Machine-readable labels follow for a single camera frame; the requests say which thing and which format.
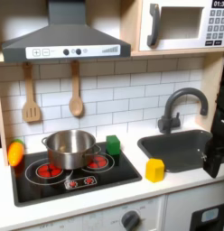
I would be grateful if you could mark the grey extractor hood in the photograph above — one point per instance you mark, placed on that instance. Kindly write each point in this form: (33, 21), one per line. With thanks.
(66, 39)

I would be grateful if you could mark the dark grey sink basin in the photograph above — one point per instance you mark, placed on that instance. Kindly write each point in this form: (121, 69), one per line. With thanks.
(177, 149)

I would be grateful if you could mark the green toy block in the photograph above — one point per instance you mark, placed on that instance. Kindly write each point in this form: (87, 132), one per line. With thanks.
(113, 145)

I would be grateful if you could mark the orange toy carrot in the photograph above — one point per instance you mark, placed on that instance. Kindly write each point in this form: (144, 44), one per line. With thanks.
(15, 153)

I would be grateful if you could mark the grey oven knob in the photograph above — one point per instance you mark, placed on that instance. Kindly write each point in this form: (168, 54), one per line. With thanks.
(130, 220)

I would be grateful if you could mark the wooden spoon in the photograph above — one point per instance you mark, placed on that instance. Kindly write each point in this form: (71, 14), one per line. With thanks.
(76, 90)

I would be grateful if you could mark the wooden slotted spatula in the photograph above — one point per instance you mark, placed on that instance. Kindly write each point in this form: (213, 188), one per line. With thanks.
(30, 96)

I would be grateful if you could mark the black toy stove top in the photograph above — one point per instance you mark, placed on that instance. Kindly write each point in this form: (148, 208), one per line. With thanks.
(74, 177)

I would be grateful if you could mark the white toy microwave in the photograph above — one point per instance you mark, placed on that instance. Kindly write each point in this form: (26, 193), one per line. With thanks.
(183, 24)

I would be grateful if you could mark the steel pot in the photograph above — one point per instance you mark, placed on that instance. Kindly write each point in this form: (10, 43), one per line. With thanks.
(70, 149)

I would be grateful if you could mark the dark grey tap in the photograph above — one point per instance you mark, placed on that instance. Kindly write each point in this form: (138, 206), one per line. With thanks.
(180, 109)

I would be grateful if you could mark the yellow toy block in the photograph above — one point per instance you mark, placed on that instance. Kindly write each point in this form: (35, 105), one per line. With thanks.
(155, 170)

